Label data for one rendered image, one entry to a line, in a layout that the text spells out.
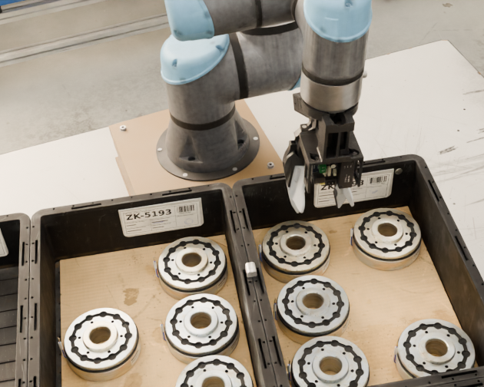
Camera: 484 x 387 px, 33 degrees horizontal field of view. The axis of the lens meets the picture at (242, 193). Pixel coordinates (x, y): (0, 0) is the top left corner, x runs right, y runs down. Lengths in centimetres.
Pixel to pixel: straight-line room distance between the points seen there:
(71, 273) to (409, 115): 80
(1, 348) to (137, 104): 179
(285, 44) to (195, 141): 23
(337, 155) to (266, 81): 37
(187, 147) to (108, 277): 30
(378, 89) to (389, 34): 143
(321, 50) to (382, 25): 231
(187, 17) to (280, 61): 39
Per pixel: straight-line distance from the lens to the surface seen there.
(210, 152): 143
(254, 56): 136
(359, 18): 94
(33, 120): 294
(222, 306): 118
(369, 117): 172
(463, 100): 179
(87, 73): 311
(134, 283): 126
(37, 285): 116
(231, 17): 101
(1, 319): 127
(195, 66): 133
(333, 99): 99
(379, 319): 120
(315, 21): 94
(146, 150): 152
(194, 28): 101
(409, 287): 125
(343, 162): 105
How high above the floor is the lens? 179
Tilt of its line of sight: 45 degrees down
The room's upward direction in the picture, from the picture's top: 4 degrees counter-clockwise
